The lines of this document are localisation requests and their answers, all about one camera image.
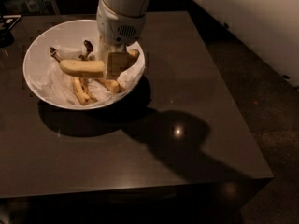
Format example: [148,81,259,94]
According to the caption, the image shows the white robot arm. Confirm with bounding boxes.
[96,0,150,79]

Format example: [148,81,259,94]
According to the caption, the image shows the shelf with bottles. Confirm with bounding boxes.
[0,0,59,15]

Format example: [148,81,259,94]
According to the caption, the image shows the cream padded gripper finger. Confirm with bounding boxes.
[104,52,135,79]

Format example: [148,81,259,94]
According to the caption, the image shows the right spotted banana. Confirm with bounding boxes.
[97,78,125,94]

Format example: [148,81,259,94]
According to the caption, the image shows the spotted banana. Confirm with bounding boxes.
[97,78,125,94]
[71,77,97,105]

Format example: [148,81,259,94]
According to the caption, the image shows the white paper liner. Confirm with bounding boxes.
[23,41,145,110]

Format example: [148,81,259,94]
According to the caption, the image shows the black object at left edge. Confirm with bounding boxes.
[0,15,21,48]

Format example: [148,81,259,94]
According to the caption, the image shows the white bowl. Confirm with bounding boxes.
[23,20,145,110]

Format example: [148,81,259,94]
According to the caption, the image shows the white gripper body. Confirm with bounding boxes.
[96,0,146,46]

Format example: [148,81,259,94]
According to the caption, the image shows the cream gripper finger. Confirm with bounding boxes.
[98,34,126,62]

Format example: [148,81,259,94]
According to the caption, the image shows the left spotted banana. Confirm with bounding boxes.
[71,77,97,105]

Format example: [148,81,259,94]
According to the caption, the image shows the yellow banana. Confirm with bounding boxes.
[50,47,140,78]

